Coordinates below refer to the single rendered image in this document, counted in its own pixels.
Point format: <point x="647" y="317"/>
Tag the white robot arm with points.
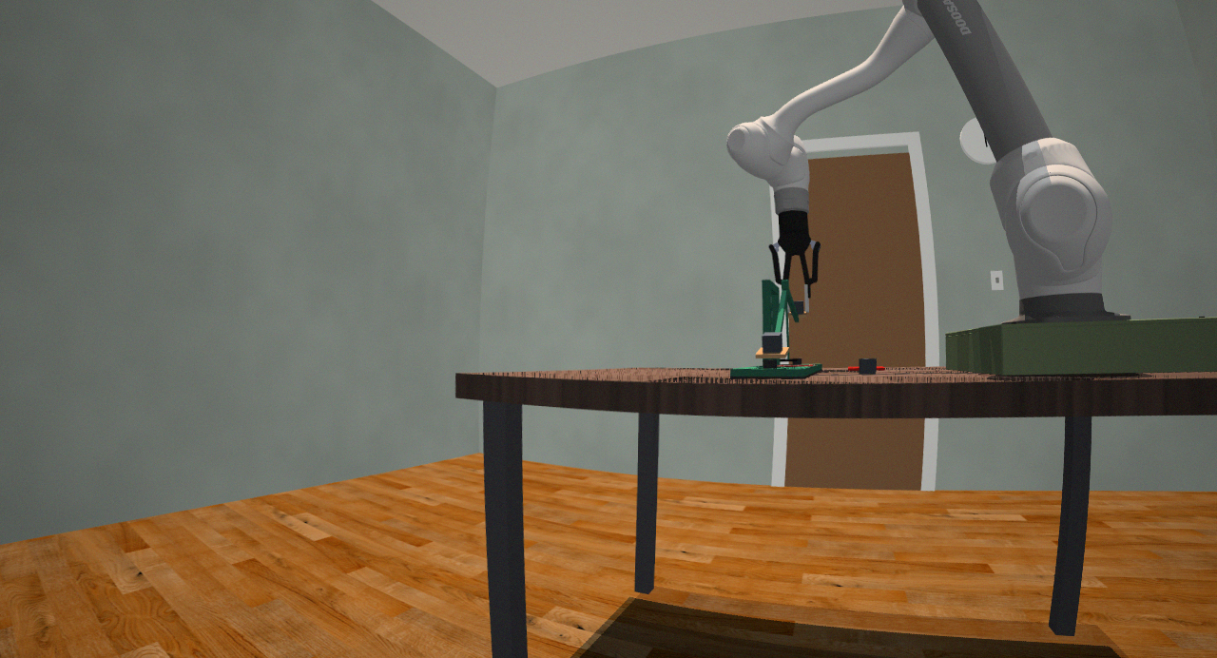
<point x="1058" y="218"/>

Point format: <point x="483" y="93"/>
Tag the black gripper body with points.
<point x="793" y="226"/>

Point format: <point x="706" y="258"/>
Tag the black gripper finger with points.
<point x="807" y="292"/>
<point x="774" y="248"/>

